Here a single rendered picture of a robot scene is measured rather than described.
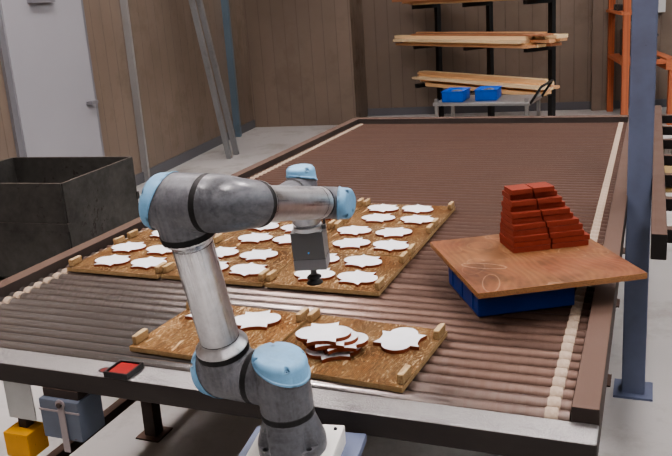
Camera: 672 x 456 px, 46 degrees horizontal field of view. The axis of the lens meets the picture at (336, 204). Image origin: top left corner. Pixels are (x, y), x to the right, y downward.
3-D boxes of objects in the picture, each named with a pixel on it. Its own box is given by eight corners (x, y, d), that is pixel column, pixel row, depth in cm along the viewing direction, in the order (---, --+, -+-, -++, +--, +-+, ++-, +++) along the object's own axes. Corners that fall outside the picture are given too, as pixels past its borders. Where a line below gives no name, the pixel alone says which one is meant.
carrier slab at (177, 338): (254, 370, 206) (254, 364, 206) (129, 351, 223) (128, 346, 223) (312, 319, 237) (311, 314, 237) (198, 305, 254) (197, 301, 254)
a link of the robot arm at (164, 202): (251, 417, 168) (186, 189, 144) (195, 406, 174) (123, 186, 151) (278, 381, 177) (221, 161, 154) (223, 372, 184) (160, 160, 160)
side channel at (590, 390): (599, 448, 172) (599, 409, 170) (570, 444, 175) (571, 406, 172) (637, 130, 534) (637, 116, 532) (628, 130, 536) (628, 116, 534)
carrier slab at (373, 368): (402, 393, 189) (402, 387, 189) (257, 369, 207) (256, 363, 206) (447, 335, 219) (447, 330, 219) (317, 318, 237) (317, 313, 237)
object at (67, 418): (82, 456, 216) (72, 397, 212) (42, 449, 222) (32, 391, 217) (108, 435, 227) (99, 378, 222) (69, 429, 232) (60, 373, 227)
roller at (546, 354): (580, 374, 202) (580, 357, 200) (-3, 311, 274) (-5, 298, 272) (582, 366, 206) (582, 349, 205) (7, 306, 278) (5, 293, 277)
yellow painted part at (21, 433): (31, 460, 227) (17, 386, 221) (6, 456, 230) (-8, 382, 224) (50, 445, 234) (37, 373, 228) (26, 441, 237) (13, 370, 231)
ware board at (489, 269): (647, 278, 223) (647, 272, 223) (478, 299, 217) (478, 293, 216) (570, 231, 271) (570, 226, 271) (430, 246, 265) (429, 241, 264)
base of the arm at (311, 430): (321, 467, 164) (315, 427, 161) (251, 467, 166) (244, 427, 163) (331, 425, 178) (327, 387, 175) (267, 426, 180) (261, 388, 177)
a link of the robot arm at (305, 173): (277, 171, 194) (294, 161, 201) (283, 212, 198) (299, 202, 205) (305, 171, 191) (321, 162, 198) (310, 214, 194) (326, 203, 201)
